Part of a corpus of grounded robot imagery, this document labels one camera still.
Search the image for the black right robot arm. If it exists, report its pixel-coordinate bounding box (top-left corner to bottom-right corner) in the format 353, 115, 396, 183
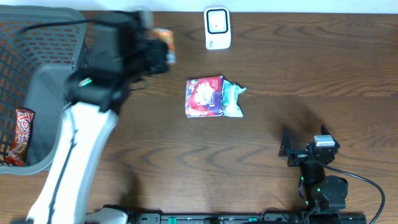
279, 125, 348, 213

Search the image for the small orange carton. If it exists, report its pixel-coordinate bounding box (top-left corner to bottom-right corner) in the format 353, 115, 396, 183
152, 28, 176, 64

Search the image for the red Top chocolate bar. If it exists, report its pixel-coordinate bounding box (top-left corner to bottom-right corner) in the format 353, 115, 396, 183
6, 108, 35, 166

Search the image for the grey plastic mesh basket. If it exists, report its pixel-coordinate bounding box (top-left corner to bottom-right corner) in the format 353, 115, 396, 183
1, 5, 87, 175

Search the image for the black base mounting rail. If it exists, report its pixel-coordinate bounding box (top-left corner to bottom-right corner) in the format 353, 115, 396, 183
114, 213, 367, 224

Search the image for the teal white snack packet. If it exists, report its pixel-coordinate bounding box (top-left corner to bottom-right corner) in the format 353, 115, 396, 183
221, 80, 247, 118

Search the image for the red blue noodle packet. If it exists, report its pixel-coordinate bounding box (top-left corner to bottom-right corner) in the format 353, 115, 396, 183
185, 76, 224, 118

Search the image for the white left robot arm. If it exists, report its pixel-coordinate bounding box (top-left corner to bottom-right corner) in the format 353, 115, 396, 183
26, 10, 169, 223

